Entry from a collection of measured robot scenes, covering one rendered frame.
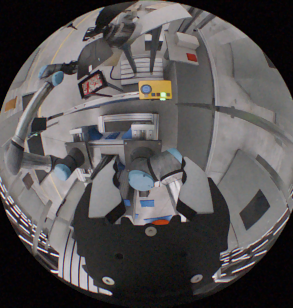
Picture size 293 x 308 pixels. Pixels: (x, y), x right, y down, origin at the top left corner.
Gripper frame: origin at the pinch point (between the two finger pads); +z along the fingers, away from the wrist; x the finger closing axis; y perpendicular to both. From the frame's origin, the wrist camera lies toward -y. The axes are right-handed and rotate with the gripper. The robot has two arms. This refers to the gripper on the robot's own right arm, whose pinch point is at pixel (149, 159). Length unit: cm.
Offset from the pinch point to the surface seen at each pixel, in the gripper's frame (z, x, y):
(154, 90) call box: 40.7, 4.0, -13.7
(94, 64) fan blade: 25.0, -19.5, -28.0
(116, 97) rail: 62, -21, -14
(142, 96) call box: 40.7, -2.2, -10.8
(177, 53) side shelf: 62, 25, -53
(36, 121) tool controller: 30, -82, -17
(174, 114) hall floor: 148, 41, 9
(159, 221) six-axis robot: 138, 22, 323
